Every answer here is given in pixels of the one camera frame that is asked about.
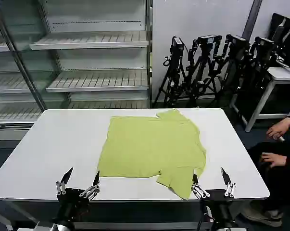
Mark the person's left hand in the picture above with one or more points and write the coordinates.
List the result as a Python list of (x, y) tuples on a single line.
[(275, 160)]

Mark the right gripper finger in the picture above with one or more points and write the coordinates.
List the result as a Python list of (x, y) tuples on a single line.
[(229, 188), (197, 188)]

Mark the black monitor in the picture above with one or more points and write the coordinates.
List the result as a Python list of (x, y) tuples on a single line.
[(287, 36)]

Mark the glass door with metal frame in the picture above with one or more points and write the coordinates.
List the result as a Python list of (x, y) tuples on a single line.
[(19, 55)]

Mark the green t-shirt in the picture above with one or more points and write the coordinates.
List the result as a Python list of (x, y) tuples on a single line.
[(147, 149)]

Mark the person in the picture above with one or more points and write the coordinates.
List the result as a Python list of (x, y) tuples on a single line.
[(274, 185)]

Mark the grey metal table frame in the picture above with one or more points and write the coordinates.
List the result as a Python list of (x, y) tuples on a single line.
[(125, 204)]

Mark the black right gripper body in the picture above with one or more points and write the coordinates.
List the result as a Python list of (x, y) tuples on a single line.
[(219, 204)]

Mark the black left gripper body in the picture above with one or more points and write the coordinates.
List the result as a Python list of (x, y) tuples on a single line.
[(71, 204)]

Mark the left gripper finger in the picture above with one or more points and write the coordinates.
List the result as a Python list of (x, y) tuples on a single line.
[(93, 188), (63, 183)]

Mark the small white handheld object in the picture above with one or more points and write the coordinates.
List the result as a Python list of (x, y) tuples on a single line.
[(281, 138)]

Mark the white side table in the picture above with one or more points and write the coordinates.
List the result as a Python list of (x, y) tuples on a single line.
[(281, 73)]

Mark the empty white display shelf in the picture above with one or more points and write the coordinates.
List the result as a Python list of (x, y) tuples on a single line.
[(96, 60)]

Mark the person's right hand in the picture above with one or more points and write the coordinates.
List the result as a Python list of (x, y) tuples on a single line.
[(279, 128)]

